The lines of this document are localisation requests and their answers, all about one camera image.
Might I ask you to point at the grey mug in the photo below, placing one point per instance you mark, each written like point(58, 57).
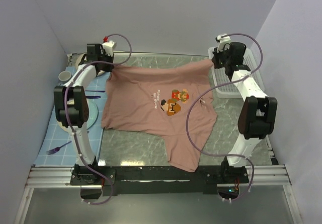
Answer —
point(65, 76)

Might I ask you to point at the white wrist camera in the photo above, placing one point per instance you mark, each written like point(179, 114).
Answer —
point(222, 40)
point(108, 46)

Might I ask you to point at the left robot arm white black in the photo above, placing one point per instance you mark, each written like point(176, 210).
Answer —
point(71, 107)

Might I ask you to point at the aluminium frame rail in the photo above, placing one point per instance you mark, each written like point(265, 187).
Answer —
point(59, 177)

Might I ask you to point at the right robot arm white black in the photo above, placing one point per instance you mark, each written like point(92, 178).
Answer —
point(257, 116)

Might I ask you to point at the cream divided plate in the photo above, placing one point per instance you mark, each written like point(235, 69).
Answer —
point(81, 59)

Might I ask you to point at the purple knife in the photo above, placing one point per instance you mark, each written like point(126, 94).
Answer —
point(93, 97)

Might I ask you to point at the blue grid placemat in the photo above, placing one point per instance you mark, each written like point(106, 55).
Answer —
point(55, 136)

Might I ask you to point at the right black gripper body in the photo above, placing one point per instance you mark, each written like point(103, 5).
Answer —
point(221, 59)

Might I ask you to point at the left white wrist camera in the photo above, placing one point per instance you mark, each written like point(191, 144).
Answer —
point(108, 46)

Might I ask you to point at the pink printed t shirt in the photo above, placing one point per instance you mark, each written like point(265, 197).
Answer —
point(172, 103)

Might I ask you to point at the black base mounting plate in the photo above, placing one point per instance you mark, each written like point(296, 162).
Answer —
point(120, 180)

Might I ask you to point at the cream teal round plate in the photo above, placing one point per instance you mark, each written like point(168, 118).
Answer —
point(93, 114)

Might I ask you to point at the purple fork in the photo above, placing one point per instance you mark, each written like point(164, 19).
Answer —
point(57, 149)

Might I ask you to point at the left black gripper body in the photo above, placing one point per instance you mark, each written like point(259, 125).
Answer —
point(106, 58)

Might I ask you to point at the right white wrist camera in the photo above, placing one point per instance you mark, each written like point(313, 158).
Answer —
point(222, 40)

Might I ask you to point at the purple spoon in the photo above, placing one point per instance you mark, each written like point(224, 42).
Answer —
point(96, 91)

